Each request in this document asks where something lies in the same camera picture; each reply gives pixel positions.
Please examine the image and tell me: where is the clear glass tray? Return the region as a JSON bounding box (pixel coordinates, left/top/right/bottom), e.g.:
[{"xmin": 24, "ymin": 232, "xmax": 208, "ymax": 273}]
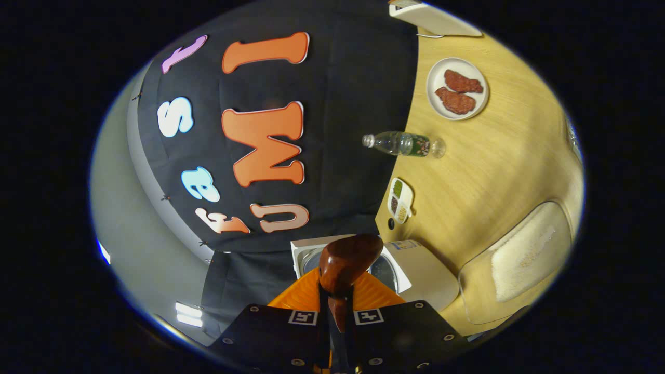
[{"xmin": 458, "ymin": 201, "xmax": 574, "ymax": 326}]

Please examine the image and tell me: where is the clear plastic water bottle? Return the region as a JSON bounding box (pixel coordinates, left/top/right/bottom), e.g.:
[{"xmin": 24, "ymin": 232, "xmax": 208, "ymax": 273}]
[{"xmin": 362, "ymin": 130, "xmax": 447, "ymax": 158}]

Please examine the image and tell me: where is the white round plate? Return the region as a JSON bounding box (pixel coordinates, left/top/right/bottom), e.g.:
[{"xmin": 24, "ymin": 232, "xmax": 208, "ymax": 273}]
[{"xmin": 425, "ymin": 57, "xmax": 490, "ymax": 122}]

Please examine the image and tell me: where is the brown wooden spoon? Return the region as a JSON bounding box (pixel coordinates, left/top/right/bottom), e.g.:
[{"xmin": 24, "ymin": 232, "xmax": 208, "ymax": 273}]
[{"xmin": 317, "ymin": 233, "xmax": 384, "ymax": 334}]

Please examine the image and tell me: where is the white uncooked rice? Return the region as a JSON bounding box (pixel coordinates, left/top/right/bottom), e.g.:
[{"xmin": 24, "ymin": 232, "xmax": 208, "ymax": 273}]
[{"xmin": 490, "ymin": 207, "xmax": 560, "ymax": 303}]

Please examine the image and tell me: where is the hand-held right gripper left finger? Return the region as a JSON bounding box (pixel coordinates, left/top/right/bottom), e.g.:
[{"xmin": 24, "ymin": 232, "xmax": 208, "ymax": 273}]
[{"xmin": 207, "ymin": 268, "xmax": 332, "ymax": 374}]

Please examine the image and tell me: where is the white three-compartment condiment dish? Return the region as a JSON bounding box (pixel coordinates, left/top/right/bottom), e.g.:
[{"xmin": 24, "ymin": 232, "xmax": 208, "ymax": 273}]
[{"xmin": 387, "ymin": 177, "xmax": 415, "ymax": 225}]

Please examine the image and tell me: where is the white rice cooker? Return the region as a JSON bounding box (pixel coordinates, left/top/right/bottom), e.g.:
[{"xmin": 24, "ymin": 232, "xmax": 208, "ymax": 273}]
[{"xmin": 290, "ymin": 235, "xmax": 461, "ymax": 312}]

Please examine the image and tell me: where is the white toaster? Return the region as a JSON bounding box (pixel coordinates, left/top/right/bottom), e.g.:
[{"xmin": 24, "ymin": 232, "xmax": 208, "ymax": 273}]
[{"xmin": 388, "ymin": 0, "xmax": 484, "ymax": 38}]

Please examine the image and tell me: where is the black backdrop cloth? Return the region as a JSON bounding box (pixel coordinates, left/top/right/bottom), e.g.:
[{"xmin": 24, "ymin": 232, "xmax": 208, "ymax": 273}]
[{"xmin": 136, "ymin": 0, "xmax": 419, "ymax": 333}]

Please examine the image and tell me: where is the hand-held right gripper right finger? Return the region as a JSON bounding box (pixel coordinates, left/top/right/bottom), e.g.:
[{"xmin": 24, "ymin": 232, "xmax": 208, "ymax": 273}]
[{"xmin": 334, "ymin": 270, "xmax": 472, "ymax": 374}]

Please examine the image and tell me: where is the red meat slice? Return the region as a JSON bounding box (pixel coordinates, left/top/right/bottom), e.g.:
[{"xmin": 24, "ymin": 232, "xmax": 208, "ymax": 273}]
[
  {"xmin": 434, "ymin": 86, "xmax": 477, "ymax": 116},
  {"xmin": 444, "ymin": 69, "xmax": 484, "ymax": 95}
]

